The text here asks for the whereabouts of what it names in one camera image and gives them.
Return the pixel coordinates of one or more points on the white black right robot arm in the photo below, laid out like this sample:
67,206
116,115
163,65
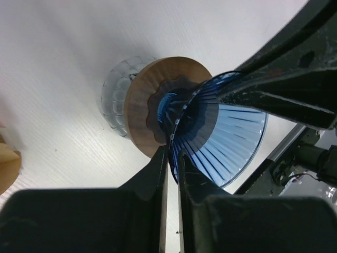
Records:
310,158

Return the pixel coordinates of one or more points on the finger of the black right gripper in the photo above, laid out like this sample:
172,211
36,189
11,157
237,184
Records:
293,76

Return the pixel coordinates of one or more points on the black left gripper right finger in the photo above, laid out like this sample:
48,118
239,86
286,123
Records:
212,220

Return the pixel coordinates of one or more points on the grey glass coffee server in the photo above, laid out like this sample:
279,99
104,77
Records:
115,88

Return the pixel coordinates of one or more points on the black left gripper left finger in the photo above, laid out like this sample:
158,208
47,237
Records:
130,218

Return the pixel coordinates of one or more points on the blue plastic coffee dripper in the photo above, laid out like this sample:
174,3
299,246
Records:
221,140

